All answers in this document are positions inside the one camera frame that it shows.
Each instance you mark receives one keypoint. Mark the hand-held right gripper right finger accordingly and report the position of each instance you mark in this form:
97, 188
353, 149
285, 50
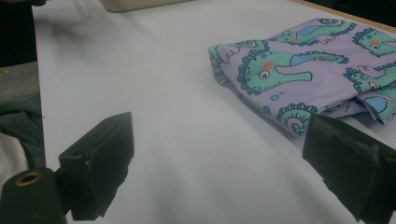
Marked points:
351, 161

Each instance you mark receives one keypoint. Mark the beige box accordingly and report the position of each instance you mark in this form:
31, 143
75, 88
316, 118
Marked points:
140, 4

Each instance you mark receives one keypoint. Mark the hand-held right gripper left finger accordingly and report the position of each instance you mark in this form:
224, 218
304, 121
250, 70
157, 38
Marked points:
96, 168

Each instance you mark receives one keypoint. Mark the purple seahorse print garment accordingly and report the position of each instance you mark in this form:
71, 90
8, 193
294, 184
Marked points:
299, 77

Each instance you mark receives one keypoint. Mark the grey-green cloth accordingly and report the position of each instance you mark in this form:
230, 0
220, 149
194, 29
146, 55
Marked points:
20, 105

